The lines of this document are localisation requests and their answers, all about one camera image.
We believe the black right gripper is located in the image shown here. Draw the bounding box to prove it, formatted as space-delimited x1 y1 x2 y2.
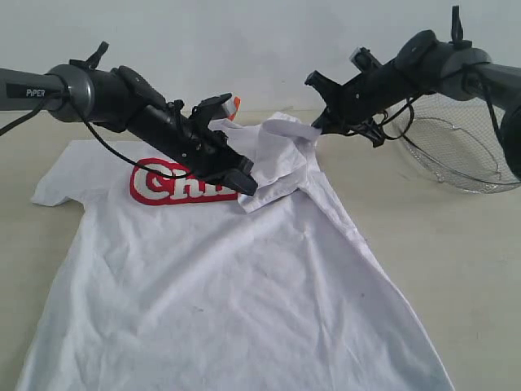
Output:
304 69 401 136

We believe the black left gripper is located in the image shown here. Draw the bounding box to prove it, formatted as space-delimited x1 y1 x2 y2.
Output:
162 117 258 196

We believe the white t-shirt with red logo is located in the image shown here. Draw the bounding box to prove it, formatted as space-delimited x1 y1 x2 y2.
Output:
16 113 453 390

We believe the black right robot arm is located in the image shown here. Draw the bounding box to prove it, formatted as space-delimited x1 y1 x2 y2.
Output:
304 30 520 177

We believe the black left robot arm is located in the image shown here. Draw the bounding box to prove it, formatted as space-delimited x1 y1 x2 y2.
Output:
1 64 257 196

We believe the orange shirt neck tag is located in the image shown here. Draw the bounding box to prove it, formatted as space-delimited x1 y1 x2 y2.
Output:
229 95 241 121

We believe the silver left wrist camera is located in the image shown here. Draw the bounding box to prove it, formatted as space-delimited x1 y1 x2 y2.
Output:
190 93 235 126

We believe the round metal wire mesh basket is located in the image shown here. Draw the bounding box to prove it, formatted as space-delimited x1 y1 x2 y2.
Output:
389 94 520 194

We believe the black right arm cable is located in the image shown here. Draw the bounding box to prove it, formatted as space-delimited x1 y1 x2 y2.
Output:
345 6 506 150

